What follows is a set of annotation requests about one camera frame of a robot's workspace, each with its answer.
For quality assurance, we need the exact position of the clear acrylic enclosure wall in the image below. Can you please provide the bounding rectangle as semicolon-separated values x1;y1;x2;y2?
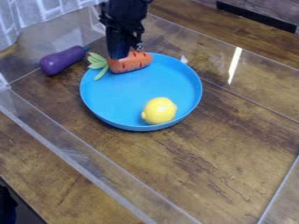
0;5;299;224

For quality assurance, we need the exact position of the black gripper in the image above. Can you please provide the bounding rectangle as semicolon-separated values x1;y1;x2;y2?
98;0;150;60

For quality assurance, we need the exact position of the blue round tray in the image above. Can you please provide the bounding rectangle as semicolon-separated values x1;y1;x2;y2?
78;53;202;131

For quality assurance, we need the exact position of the white grid curtain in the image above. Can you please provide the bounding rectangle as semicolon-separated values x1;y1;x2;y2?
0;0;105;52

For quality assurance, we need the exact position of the orange toy carrot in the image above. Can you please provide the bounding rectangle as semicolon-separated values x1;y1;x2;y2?
88;51;153;81

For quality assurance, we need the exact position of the purple toy eggplant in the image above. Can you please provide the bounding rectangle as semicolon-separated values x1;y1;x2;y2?
38;45;85;76

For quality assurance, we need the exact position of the yellow toy lemon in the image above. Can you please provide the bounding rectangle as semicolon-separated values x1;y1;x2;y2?
141;97;177;124

